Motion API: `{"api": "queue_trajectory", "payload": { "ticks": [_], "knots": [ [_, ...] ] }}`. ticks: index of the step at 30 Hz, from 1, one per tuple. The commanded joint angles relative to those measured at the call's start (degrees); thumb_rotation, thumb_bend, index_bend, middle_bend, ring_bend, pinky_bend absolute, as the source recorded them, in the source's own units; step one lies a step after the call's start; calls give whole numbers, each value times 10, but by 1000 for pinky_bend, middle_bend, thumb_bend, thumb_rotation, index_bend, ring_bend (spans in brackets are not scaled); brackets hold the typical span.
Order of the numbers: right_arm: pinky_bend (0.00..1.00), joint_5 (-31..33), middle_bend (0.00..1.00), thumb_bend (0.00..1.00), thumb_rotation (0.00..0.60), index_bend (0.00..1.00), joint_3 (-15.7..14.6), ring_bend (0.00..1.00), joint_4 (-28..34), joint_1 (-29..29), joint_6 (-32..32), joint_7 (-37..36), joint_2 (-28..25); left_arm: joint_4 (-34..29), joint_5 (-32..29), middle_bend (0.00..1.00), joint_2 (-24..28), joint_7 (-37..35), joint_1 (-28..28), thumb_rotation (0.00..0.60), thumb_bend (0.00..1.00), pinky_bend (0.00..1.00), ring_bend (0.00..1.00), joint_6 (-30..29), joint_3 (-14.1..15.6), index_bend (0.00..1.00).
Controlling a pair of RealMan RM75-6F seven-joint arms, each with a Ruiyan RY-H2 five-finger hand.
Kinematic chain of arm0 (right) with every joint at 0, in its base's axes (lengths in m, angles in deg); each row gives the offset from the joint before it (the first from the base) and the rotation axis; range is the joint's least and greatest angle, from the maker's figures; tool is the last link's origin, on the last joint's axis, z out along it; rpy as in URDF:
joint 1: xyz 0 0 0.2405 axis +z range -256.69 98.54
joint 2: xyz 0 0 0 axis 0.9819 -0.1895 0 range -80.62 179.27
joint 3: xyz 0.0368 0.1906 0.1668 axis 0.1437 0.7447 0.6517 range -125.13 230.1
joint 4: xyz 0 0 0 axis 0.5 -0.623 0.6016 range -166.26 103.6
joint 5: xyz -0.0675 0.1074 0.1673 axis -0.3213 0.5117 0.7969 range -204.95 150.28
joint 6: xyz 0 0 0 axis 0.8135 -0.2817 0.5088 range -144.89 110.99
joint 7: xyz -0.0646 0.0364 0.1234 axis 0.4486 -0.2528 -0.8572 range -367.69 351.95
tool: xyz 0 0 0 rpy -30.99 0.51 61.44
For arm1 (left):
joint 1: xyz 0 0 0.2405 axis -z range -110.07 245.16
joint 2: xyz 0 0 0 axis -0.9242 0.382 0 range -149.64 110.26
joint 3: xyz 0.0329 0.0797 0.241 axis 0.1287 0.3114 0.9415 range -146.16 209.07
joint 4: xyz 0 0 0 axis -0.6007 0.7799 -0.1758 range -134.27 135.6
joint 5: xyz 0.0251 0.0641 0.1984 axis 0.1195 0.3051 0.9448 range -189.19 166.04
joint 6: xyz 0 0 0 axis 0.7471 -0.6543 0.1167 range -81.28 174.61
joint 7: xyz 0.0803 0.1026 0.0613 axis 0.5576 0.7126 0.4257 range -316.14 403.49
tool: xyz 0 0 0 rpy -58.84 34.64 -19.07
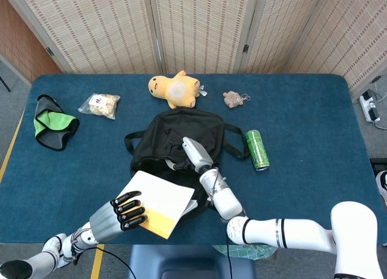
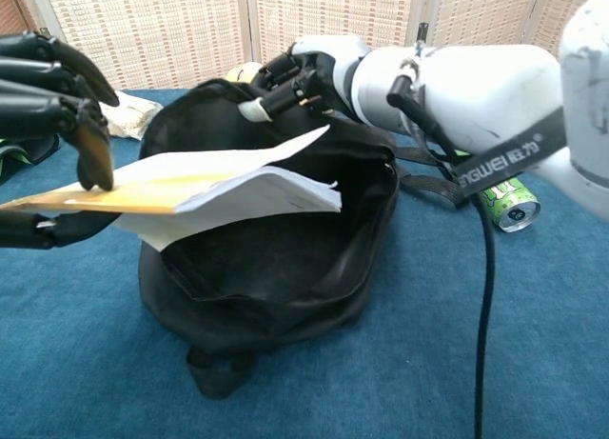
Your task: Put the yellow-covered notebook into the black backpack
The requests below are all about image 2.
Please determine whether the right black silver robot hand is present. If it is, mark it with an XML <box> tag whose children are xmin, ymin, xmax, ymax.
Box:
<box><xmin>237</xmin><ymin>34</ymin><xmax>372</xmax><ymax>126</ymax></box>

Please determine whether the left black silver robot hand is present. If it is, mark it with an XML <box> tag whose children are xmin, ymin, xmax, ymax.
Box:
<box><xmin>0</xmin><ymin>31</ymin><xmax>120</xmax><ymax>249</ymax></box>

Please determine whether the yellow white book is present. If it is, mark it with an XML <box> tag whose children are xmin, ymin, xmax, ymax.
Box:
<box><xmin>0</xmin><ymin>123</ymin><xmax>343</xmax><ymax>253</ymax></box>

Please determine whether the black fabric backpack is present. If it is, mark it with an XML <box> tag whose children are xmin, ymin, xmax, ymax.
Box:
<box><xmin>137</xmin><ymin>78</ymin><xmax>470</xmax><ymax>401</ymax></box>

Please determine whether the green black cloth pouch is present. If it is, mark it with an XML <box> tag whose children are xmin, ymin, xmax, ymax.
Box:
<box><xmin>0</xmin><ymin>133</ymin><xmax>62</xmax><ymax>186</ymax></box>

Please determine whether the clear bag of snacks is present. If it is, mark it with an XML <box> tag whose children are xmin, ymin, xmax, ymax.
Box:
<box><xmin>99</xmin><ymin>90</ymin><xmax>165</xmax><ymax>142</ymax></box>

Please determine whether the yellow plush toy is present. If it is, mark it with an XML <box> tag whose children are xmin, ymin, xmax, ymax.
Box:
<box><xmin>226</xmin><ymin>62</ymin><xmax>263</xmax><ymax>84</ymax></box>

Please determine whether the woven folding screen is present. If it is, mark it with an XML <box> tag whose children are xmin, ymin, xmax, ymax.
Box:
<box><xmin>0</xmin><ymin>0</ymin><xmax>591</xmax><ymax>91</ymax></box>

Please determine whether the green energy drink can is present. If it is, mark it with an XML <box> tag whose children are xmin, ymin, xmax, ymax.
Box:
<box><xmin>478</xmin><ymin>174</ymin><xmax>541</xmax><ymax>234</ymax></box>

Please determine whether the blue table cloth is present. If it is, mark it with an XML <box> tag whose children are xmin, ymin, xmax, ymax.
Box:
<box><xmin>0</xmin><ymin>89</ymin><xmax>609</xmax><ymax>439</ymax></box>

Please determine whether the black branded strap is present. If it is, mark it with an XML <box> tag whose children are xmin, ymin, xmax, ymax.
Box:
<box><xmin>451</xmin><ymin>108</ymin><xmax>572</xmax><ymax>197</ymax></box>

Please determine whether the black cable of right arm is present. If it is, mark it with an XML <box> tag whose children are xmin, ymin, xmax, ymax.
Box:
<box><xmin>387</xmin><ymin>74</ymin><xmax>499</xmax><ymax>439</ymax></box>

